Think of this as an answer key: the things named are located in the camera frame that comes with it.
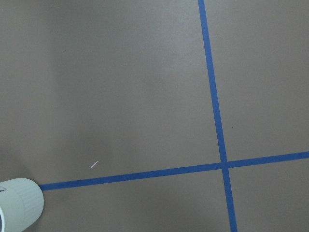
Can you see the pale green ceramic mug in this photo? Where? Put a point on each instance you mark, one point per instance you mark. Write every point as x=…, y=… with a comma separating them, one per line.
x=21, y=204

